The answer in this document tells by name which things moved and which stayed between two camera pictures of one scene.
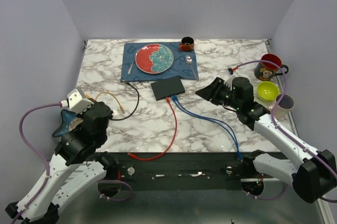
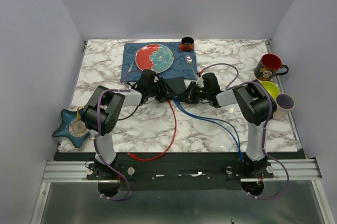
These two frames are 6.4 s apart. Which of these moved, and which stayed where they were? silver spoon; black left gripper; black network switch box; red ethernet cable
Moved: black left gripper
Stayed: red ethernet cable; silver spoon; black network switch box
